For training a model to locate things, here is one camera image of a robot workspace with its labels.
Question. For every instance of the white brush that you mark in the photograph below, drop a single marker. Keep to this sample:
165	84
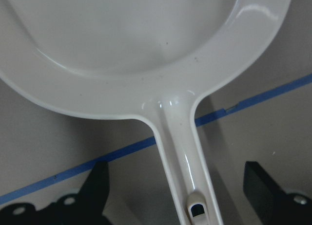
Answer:
197	209

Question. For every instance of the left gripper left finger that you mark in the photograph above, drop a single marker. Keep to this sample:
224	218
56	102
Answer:
82	208

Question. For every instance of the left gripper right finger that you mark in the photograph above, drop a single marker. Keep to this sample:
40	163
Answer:
272	204

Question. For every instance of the white plastic dustpan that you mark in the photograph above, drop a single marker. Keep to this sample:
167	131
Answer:
149	60

